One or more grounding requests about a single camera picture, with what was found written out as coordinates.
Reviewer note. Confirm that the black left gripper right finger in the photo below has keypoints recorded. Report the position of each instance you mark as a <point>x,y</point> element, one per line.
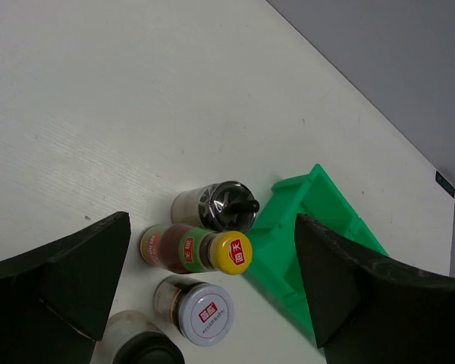
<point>369,308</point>

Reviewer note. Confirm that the black-lid pepper jar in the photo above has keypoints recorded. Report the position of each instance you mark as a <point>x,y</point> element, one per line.
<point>131,338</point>

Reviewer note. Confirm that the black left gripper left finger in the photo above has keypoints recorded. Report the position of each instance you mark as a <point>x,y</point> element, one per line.
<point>55,300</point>

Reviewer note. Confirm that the black-top shaker jar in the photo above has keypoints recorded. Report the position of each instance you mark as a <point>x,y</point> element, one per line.
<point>225,206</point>

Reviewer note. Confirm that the green three-compartment tray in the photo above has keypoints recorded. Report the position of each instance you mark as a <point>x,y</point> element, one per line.
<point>275,272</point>

